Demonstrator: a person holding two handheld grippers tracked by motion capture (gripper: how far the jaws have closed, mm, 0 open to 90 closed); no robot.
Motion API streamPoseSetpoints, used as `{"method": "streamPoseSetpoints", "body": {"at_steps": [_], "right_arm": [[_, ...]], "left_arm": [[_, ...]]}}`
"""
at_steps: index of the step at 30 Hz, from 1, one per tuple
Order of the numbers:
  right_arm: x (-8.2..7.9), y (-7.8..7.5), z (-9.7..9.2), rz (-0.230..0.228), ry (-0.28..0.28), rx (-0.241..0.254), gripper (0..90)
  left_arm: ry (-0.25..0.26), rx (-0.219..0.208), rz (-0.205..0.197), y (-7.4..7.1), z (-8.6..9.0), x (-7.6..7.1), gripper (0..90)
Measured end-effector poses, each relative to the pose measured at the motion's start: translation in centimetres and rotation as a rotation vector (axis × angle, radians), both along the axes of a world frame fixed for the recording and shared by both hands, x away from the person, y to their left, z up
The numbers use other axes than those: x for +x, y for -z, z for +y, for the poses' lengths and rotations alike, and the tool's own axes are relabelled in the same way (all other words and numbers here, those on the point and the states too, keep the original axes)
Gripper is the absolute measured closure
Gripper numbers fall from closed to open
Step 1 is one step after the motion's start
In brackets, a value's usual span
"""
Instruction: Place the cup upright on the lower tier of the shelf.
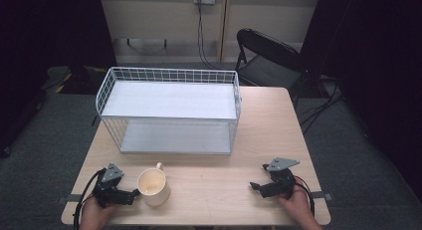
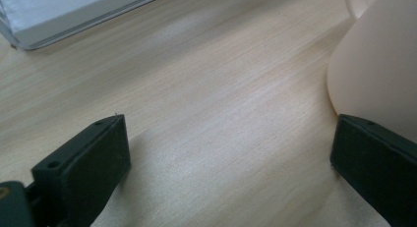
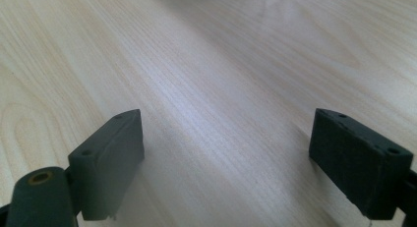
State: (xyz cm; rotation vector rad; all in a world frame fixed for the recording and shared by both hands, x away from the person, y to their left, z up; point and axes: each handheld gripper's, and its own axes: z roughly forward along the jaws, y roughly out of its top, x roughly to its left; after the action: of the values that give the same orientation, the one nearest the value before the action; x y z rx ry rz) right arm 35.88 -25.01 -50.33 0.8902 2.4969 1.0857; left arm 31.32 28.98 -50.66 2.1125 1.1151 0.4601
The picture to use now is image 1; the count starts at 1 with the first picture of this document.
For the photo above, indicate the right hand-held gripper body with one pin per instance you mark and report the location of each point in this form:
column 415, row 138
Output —
column 282, row 182

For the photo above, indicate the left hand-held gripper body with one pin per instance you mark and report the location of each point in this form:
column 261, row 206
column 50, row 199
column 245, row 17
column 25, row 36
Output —
column 109, row 181

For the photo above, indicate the cream ceramic cup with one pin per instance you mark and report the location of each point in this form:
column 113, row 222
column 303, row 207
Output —
column 153, row 185

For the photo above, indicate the person's right hand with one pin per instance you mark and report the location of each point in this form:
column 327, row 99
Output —
column 297, row 203

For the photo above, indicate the person's left hand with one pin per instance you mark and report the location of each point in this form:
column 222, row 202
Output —
column 96, row 213

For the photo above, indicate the yellow strip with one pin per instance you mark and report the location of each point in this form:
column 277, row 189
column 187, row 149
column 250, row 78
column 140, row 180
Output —
column 63, row 83

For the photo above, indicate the black folding chair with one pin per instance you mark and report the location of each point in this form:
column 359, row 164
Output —
column 268, row 57

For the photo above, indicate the dark curtain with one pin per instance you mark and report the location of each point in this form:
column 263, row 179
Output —
column 371, row 57
column 49, row 34

